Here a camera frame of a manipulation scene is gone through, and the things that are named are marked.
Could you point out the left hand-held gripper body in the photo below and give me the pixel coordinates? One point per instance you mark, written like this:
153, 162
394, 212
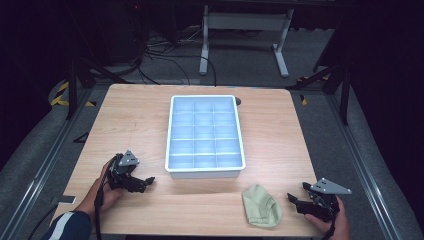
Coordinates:
117, 170

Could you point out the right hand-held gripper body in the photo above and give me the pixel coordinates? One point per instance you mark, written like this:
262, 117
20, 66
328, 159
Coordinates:
325, 205

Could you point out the person's right hand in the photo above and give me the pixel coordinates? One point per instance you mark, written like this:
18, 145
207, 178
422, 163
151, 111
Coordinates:
340, 226

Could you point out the person's left hand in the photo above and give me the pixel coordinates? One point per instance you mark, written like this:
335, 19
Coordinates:
106, 196

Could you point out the olive green sock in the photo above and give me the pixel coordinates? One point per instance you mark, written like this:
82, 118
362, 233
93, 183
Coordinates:
261, 206

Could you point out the white divided storage box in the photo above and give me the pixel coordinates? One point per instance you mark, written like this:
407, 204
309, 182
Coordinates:
204, 133

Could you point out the yellow black floor tape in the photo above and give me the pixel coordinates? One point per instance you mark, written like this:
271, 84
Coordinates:
61, 96
303, 99

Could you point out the black tripod stand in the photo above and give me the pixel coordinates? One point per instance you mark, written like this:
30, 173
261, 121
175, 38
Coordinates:
72, 86
345, 90

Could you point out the dark round table grommet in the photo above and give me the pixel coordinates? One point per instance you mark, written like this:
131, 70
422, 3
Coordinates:
238, 100

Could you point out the grey metal floor rail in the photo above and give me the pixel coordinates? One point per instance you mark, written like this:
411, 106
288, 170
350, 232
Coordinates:
43, 173
366, 173

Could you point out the white metal stand frame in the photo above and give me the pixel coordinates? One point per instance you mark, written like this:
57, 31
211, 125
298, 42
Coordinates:
246, 22

